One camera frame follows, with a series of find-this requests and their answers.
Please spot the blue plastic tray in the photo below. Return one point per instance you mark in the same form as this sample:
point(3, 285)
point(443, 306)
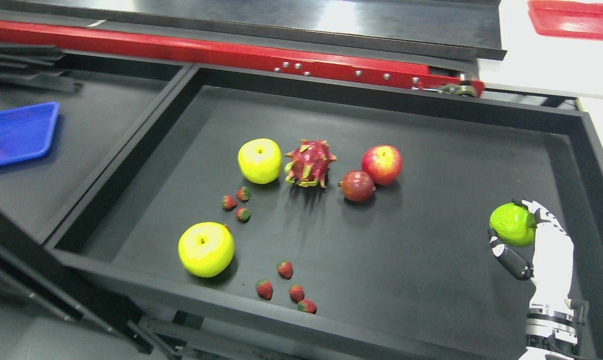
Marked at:
point(27, 132)

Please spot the yellow apple upper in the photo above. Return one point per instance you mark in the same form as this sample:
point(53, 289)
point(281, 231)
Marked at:
point(260, 160)

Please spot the green apple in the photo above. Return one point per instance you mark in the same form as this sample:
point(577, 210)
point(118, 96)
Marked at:
point(515, 225)

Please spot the red apple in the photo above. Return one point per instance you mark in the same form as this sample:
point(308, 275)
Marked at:
point(383, 163)

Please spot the white robot forearm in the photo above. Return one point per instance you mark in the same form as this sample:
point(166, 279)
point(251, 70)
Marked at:
point(553, 331)

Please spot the strawberry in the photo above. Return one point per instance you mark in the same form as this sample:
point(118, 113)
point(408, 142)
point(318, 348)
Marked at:
point(264, 289)
point(243, 214)
point(307, 306)
point(244, 194)
point(228, 202)
point(296, 292)
point(285, 269)

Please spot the dark red pomegranate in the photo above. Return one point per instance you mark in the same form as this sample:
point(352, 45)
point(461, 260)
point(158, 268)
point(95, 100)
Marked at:
point(357, 186)

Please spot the dragon fruit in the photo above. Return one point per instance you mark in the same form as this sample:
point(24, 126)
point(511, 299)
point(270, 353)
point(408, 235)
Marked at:
point(309, 164)

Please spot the black shelf tray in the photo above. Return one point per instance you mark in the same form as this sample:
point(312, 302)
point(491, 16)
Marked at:
point(407, 274)

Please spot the yellow apple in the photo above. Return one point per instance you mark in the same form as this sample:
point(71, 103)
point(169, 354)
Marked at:
point(206, 249)
point(260, 160)

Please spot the yellow apple lower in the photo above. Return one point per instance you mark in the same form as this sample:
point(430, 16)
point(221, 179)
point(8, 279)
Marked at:
point(206, 249)

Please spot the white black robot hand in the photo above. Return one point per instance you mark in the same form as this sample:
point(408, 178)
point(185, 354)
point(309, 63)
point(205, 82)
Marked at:
point(551, 267)

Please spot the red plastic tray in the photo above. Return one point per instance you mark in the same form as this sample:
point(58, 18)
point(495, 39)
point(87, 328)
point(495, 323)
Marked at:
point(567, 19)

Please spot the red shelf beam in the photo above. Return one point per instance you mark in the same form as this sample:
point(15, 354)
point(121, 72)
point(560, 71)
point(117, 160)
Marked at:
point(398, 74)

